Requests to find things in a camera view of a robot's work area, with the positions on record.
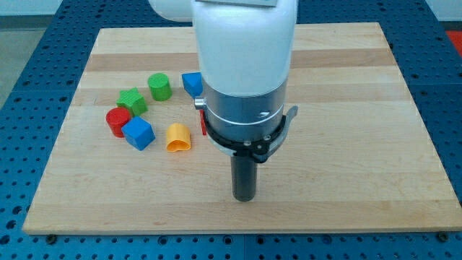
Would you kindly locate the red cylinder block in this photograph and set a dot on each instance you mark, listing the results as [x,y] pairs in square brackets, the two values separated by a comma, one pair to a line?
[116,118]

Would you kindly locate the green cylinder block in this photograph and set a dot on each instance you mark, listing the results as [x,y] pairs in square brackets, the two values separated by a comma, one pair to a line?
[159,86]

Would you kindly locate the blue triangular block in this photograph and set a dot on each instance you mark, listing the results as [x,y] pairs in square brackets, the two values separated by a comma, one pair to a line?
[192,83]

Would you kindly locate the blue cube block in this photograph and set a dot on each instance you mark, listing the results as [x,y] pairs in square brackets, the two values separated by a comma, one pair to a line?
[138,133]

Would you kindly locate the green star block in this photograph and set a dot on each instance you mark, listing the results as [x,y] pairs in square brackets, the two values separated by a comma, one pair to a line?
[133,101]

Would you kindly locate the black cylindrical end effector rod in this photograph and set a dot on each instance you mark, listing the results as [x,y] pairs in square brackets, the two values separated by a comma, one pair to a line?
[244,175]

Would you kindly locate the red block behind arm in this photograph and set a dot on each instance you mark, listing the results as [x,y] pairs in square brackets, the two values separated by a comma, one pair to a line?
[202,122]

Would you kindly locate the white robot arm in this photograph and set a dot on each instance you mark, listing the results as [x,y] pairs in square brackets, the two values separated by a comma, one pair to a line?
[244,50]

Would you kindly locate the black and grey tool clamp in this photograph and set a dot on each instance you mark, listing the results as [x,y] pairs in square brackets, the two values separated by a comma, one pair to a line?
[259,151]

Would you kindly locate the wooden board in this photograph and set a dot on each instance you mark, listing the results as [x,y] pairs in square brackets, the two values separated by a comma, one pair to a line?
[357,158]

